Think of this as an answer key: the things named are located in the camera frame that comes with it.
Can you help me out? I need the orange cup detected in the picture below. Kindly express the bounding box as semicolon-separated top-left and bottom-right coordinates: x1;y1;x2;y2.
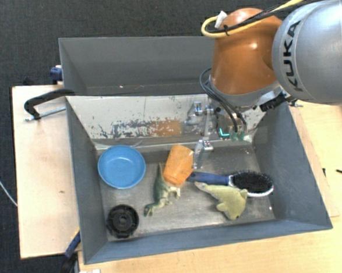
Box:
161;143;197;188

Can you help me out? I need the green toy dinosaur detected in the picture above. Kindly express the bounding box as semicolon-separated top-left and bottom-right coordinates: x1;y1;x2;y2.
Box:
140;161;184;218

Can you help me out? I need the grey metal bin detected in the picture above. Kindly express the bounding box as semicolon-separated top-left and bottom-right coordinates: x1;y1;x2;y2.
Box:
58;19;334;266

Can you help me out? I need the pale green plush toy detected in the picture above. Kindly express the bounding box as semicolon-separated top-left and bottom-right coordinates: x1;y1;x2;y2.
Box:
193;178;251;224

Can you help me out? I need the blue bowl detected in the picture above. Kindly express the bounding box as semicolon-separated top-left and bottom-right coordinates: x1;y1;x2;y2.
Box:
96;143;148;192

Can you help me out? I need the black ribbed round lid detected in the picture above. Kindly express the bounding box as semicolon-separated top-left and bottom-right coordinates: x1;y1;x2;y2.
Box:
104;203;141;241

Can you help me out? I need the blue-handled black hairbrush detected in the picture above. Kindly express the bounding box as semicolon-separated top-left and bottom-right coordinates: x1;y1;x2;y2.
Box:
186;165;276;203

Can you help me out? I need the black cylinder on white bracket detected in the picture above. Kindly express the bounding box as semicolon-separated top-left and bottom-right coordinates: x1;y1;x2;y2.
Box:
258;93;290;113

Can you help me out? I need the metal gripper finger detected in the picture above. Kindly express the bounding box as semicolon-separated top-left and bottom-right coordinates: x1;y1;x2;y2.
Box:
183;100;215;126
191;138;216;171

